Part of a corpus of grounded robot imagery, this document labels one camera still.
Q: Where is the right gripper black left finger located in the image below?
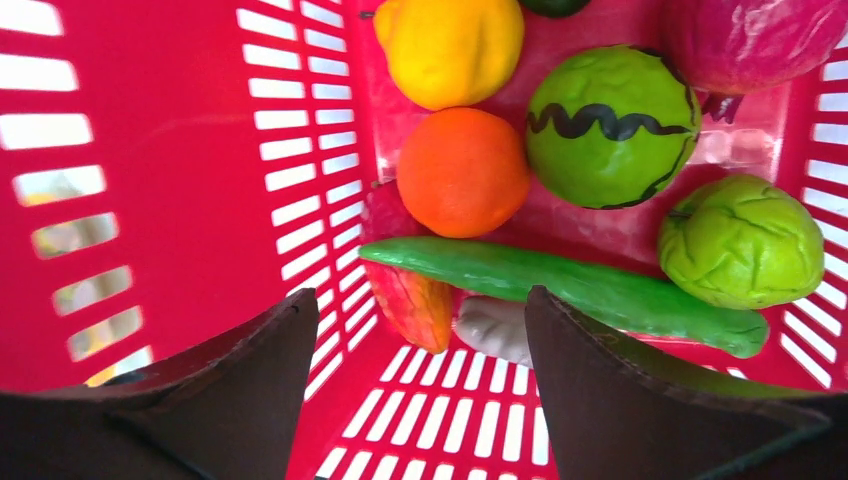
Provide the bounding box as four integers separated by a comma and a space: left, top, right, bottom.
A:
1, 288, 319, 479

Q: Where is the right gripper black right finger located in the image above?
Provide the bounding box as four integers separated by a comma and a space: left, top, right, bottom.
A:
525, 286, 847, 479

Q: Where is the orange toy orange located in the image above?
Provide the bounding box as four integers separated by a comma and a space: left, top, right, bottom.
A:
396, 107, 532, 238

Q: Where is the toy watermelon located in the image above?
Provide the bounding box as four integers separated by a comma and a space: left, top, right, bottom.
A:
525, 44, 702, 210

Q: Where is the white toy garlic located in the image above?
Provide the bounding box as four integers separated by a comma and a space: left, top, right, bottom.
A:
455, 296, 533, 369

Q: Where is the green toy lime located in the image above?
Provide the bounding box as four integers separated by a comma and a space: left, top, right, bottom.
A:
657, 174, 825, 310

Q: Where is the red orange toy mango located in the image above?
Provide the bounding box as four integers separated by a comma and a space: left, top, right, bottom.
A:
364, 261, 454, 354

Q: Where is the red toy apple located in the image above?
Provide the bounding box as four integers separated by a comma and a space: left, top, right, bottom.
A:
660, 0, 847, 123

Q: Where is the yellow toy lemon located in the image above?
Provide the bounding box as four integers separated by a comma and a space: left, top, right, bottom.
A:
372, 0, 525, 111

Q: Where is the dark green avocado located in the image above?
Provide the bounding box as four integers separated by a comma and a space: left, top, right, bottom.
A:
519, 0, 590, 19

